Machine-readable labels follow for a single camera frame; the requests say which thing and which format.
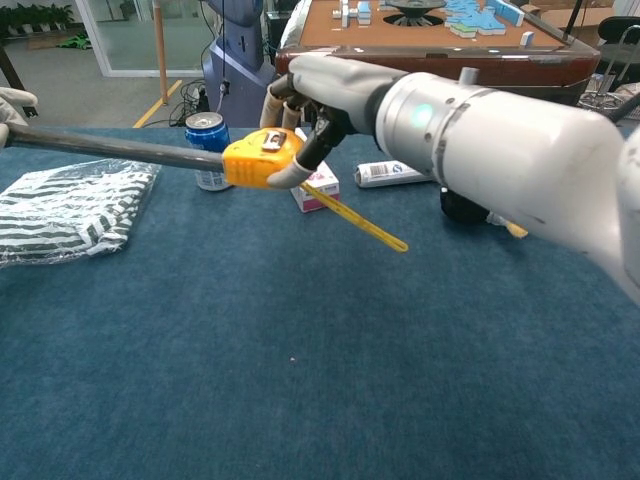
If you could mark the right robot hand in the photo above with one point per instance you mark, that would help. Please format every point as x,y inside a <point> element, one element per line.
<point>340,85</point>

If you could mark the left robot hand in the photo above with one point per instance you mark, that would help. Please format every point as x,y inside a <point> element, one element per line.
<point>12,107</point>

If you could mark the yellow tape measure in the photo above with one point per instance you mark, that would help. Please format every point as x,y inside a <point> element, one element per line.
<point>255,160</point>

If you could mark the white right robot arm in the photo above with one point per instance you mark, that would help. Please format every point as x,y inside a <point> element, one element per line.
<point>525,160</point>

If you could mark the dark table leg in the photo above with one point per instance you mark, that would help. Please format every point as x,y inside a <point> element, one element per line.
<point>10,70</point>

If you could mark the small mahjong tile stack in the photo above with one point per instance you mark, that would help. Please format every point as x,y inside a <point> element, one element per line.
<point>352,12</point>

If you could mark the green object on floor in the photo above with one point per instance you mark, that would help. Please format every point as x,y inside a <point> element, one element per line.
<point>75,41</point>

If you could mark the row of potted plants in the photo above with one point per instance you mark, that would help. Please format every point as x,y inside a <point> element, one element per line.
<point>35,17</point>

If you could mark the white rolled paper tube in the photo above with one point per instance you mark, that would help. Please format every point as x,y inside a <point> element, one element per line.
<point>380,172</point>

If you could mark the black mahjong table centre dome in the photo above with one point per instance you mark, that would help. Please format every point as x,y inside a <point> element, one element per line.
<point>415,7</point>

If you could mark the white pink cardboard box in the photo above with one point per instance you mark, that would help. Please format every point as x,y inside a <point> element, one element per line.
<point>320,192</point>

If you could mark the brown mahjong table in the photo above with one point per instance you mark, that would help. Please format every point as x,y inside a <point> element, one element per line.
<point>450,52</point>

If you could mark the striped garment in plastic bag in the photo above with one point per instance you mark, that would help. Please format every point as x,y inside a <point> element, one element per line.
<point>70,210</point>

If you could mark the blue white soda can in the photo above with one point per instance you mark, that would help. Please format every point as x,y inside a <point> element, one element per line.
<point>207,135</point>

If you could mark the large mahjong tile pile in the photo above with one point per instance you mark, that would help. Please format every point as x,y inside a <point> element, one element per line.
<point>475,20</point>

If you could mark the wooden pole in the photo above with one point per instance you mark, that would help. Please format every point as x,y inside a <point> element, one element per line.
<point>160,50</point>

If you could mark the black white yellow plush toy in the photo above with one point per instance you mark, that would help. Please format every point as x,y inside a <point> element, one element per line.
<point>460,207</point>

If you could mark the single mahjong tile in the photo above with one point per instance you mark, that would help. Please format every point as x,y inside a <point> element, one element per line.
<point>527,38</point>

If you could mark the blue felt table cover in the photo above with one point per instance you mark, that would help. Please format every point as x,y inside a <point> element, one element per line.
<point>250,350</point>

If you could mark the black office chair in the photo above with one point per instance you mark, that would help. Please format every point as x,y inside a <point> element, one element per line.
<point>620,30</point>

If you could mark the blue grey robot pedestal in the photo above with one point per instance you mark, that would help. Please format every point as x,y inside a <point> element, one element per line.
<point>240,75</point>

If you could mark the white glass partition frame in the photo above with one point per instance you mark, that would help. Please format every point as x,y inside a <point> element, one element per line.
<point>92,45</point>

